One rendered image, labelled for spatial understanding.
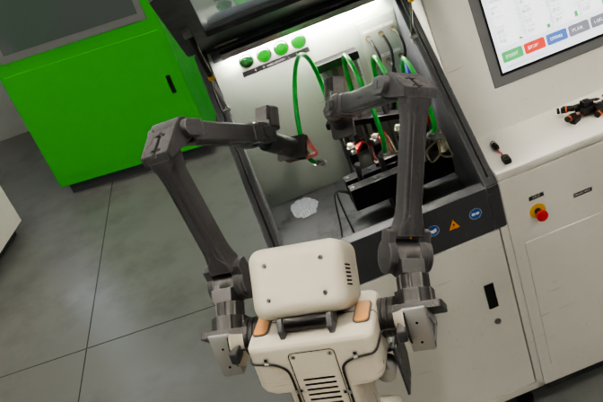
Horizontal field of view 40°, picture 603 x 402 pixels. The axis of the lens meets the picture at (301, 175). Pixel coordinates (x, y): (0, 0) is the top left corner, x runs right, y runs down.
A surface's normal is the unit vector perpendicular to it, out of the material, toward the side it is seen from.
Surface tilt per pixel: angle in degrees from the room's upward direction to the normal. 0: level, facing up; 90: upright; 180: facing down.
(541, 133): 0
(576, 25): 76
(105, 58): 90
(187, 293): 0
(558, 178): 90
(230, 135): 83
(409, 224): 70
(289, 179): 90
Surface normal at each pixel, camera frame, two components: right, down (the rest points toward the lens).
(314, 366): -0.17, 0.44
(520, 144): -0.30, -0.81
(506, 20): 0.14, 0.25
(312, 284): -0.30, -0.13
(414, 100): 0.29, 0.07
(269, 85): 0.22, 0.46
